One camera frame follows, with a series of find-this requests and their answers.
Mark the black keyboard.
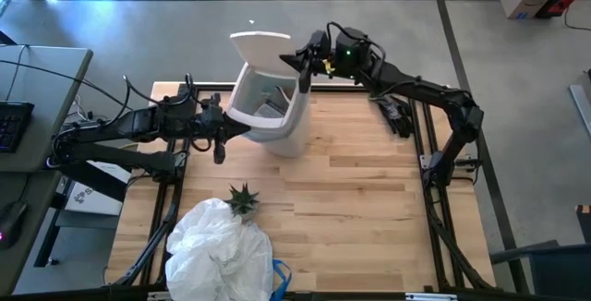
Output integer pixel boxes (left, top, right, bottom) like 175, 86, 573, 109
0, 101, 36, 154

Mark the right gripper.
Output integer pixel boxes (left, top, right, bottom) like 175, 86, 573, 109
278, 27, 374, 80

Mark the white plastic trash bin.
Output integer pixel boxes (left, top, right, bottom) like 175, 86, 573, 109
239, 67, 314, 159

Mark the large white plastic bag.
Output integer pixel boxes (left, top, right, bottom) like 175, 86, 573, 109
164, 198, 275, 301

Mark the black desk cable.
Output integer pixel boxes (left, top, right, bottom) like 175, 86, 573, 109
0, 58, 135, 113

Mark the black computer mouse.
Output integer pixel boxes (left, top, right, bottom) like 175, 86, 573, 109
0, 200, 30, 250

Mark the silver corner bracket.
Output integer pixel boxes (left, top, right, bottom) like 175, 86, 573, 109
418, 152, 476, 171

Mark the blue plastic bin liner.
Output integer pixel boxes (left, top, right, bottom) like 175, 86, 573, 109
242, 127, 301, 146

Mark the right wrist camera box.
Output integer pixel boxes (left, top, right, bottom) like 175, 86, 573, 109
309, 29, 332, 57

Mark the white swing bin lid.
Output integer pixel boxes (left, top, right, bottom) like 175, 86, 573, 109
225, 30, 311, 144

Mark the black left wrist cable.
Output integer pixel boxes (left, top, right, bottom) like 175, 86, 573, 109
121, 72, 198, 111

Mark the succulent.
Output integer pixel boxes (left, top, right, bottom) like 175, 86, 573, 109
223, 182, 261, 223

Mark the black aluminium table frame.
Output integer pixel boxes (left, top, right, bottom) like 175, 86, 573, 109
104, 82, 498, 293

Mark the grey metal bar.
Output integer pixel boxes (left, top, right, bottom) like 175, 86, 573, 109
568, 83, 591, 138

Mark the black glove with green cuff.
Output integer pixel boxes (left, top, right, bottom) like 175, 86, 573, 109
376, 95, 416, 139

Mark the dark blue chair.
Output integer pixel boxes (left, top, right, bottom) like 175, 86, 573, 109
488, 239, 591, 301

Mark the blue bag strap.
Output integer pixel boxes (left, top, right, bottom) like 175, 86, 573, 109
268, 259, 294, 301

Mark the white printed box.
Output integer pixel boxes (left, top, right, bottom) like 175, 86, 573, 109
64, 160, 133, 217

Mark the grey desk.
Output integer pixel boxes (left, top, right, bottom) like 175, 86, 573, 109
0, 170, 65, 294
0, 44, 94, 174

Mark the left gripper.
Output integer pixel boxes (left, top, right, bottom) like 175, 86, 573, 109
182, 91, 253, 148

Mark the black cable with yellow tag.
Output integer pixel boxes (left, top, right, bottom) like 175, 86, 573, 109
297, 21, 387, 94

